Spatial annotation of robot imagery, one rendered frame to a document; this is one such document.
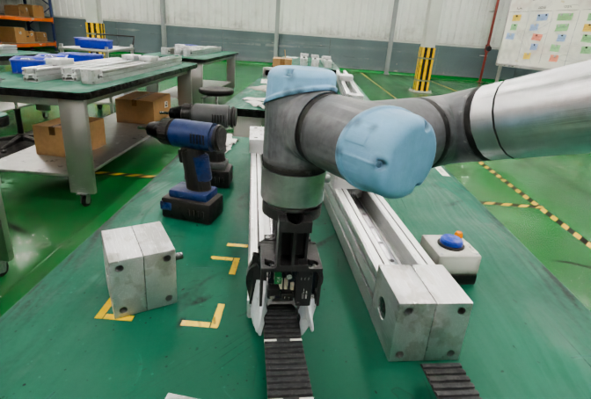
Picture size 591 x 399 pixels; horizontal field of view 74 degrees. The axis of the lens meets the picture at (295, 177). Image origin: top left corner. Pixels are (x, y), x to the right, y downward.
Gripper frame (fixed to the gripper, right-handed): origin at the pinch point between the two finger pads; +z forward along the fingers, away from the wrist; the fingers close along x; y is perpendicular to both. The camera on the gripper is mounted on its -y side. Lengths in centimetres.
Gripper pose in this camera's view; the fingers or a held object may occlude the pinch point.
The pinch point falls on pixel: (280, 322)
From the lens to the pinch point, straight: 59.4
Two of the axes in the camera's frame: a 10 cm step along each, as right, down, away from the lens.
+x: 9.9, 0.3, 1.2
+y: 1.0, 3.5, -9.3
